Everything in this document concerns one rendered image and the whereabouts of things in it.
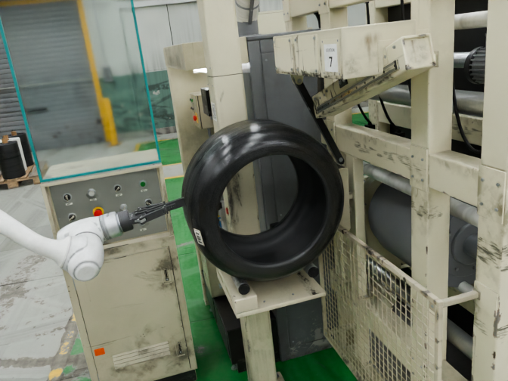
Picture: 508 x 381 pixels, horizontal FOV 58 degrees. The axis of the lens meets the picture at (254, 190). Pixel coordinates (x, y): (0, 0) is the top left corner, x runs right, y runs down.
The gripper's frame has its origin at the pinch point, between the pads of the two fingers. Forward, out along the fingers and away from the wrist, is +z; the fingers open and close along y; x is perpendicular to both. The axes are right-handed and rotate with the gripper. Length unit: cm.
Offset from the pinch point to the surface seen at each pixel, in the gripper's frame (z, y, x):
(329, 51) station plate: 57, -28, -40
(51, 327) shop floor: -107, 157, 111
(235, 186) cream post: 27.2, 27.0, 9.8
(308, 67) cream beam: 56, -11, -35
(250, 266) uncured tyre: 18.2, -12.7, 27.3
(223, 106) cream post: 31.2, 26.9, -24.7
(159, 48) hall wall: 90, 910, -51
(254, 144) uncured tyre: 30.8, -12.1, -15.2
